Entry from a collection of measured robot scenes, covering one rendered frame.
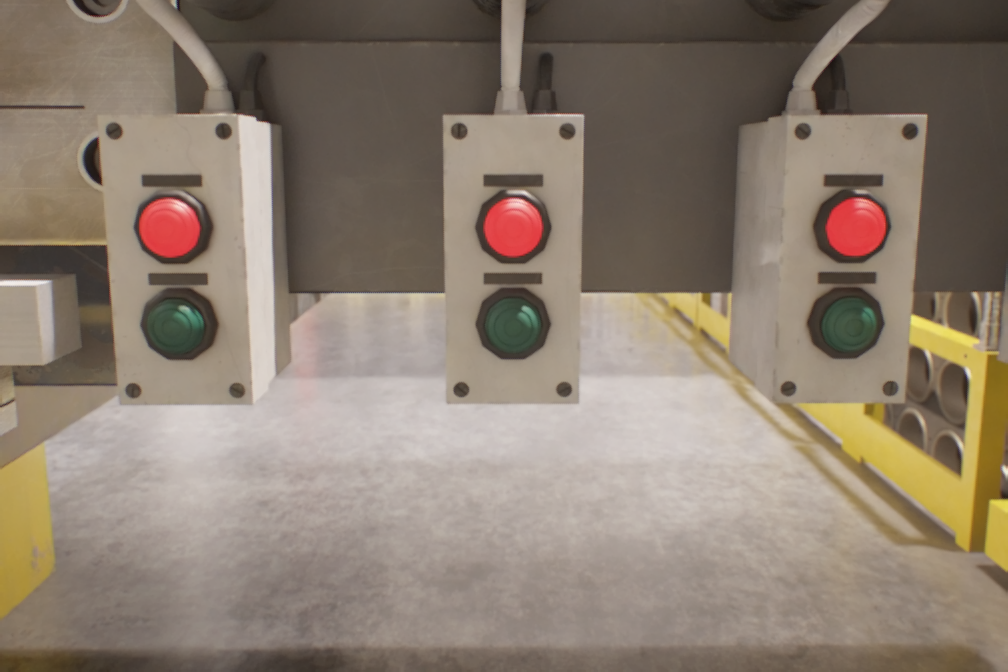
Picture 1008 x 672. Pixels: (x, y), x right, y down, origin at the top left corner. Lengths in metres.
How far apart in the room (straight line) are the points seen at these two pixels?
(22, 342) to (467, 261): 0.26
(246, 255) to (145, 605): 1.22
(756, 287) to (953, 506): 1.46
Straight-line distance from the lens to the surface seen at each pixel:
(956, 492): 1.91
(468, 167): 0.42
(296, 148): 0.53
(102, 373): 0.66
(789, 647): 1.47
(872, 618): 1.59
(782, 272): 0.45
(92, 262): 0.65
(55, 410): 1.07
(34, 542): 1.74
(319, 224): 0.53
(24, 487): 1.69
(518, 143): 0.42
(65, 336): 0.56
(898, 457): 2.11
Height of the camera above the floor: 0.74
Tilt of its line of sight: 9 degrees down
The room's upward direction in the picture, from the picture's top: straight up
